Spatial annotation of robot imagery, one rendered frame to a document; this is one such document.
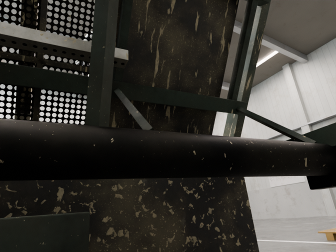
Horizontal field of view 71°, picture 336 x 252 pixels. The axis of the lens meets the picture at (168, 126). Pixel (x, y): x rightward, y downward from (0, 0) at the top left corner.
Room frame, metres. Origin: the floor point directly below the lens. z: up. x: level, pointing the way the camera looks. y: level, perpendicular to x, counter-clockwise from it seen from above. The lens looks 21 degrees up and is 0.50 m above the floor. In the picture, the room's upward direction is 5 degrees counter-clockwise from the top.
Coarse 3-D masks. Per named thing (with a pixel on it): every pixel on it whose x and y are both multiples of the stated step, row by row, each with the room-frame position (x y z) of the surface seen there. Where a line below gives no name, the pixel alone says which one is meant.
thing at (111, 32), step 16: (96, 0) 0.44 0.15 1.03; (112, 0) 0.44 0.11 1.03; (96, 16) 0.45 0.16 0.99; (112, 16) 0.46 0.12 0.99; (96, 32) 0.47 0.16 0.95; (112, 32) 0.48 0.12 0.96; (96, 48) 0.48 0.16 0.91; (112, 48) 0.50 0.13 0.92; (96, 64) 0.49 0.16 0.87; (112, 64) 0.51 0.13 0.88; (96, 80) 0.50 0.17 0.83; (96, 96) 0.51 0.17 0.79; (96, 112) 0.52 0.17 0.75; (240, 112) 1.27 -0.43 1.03; (144, 128) 0.63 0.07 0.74; (272, 128) 1.11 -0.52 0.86
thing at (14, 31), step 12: (0, 24) 0.47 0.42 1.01; (12, 24) 0.48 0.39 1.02; (0, 36) 0.48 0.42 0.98; (12, 36) 0.49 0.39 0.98; (24, 36) 0.50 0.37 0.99; (36, 36) 0.51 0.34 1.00; (48, 36) 0.52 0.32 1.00; (60, 36) 0.54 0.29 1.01; (24, 48) 0.53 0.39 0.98; (36, 48) 0.54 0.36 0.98; (48, 48) 0.54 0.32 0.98; (60, 48) 0.55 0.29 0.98; (72, 48) 0.55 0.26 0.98; (84, 48) 0.57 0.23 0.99; (120, 48) 0.62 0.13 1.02; (84, 60) 0.61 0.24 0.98; (120, 60) 0.63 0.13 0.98
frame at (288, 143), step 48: (0, 144) 0.42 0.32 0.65; (48, 144) 0.45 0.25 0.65; (96, 144) 0.50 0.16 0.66; (144, 144) 0.55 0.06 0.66; (192, 144) 0.61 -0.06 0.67; (240, 144) 0.69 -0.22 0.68; (288, 144) 0.80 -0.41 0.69; (0, 192) 0.84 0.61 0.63; (48, 192) 0.91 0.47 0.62; (96, 192) 0.99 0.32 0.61; (144, 192) 1.08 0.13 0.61; (192, 192) 1.20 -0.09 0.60; (240, 192) 1.34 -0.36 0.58; (0, 240) 0.42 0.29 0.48; (48, 240) 0.45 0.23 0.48; (96, 240) 0.99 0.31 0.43; (144, 240) 1.08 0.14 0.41; (192, 240) 1.18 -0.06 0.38; (240, 240) 1.31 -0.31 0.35
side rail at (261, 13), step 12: (264, 12) 1.08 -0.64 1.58; (264, 24) 1.13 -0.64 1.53; (252, 36) 1.16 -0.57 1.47; (252, 48) 1.18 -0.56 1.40; (252, 60) 1.22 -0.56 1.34; (252, 72) 1.26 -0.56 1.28; (240, 84) 1.31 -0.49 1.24; (240, 96) 1.33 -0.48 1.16; (228, 120) 1.46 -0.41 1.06; (240, 120) 1.41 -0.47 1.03; (228, 132) 1.48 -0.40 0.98; (240, 132) 1.46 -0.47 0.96
